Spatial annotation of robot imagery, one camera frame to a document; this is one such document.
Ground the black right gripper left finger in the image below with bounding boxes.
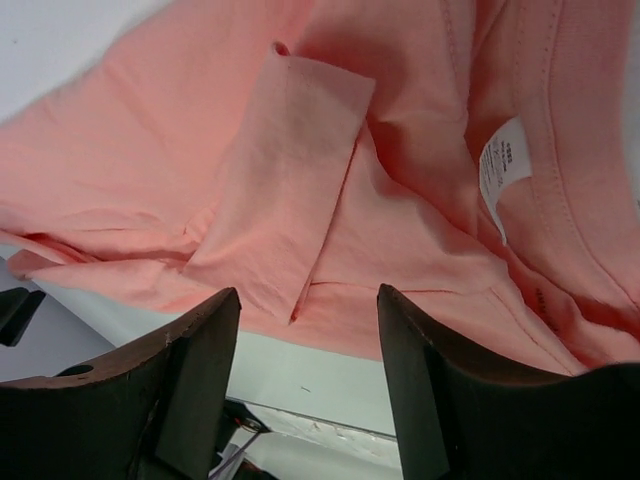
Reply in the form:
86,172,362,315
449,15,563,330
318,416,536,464
1,288,241,479

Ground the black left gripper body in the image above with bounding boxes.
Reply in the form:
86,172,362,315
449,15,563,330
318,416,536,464
0,287,46,346

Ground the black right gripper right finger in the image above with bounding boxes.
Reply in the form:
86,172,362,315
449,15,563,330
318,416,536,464
377,285,639,479

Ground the salmon orange t-shirt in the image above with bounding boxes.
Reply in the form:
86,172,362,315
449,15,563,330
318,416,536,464
1,1,639,374

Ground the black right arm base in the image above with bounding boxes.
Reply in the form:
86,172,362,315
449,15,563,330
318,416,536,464
208,399,272,479

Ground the white foam front panel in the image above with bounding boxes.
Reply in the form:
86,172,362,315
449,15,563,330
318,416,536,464
232,403,402,479

